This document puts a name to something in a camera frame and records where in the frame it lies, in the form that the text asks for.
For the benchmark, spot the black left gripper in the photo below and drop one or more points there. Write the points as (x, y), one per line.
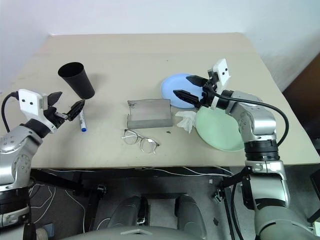
(53, 115)

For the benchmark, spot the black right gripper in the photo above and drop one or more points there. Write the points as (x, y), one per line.
(208, 92)

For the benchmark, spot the light green plate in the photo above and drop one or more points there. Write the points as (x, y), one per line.
(217, 130)

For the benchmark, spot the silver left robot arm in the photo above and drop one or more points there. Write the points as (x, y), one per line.
(10, 142)

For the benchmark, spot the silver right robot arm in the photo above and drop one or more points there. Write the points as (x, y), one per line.
(260, 120)

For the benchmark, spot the light blue plate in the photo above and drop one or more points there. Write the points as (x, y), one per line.
(172, 85)

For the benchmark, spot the white marker with blue cap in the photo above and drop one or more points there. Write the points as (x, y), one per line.
(82, 123)

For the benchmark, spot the black plastic cup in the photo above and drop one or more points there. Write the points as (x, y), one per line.
(80, 82)

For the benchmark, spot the crumpled white tissue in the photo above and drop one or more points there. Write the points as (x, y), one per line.
(186, 121)

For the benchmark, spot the grey glasses case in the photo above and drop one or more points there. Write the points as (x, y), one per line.
(150, 112)

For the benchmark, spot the clear-framed eyeglasses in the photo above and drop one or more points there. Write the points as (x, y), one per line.
(140, 138)

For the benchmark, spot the brown wooden cabinet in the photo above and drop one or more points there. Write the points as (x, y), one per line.
(305, 87)

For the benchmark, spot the dark grey rounded shape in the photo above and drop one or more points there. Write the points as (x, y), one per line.
(190, 212)
(127, 212)

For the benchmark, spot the grey robot torso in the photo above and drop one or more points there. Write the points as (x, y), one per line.
(160, 235)

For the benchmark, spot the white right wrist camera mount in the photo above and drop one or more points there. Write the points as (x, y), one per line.
(222, 72)

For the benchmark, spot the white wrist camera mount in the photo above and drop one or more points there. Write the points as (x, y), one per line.
(30, 102)
(222, 72)

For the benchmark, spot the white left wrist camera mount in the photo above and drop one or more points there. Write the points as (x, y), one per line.
(30, 102)

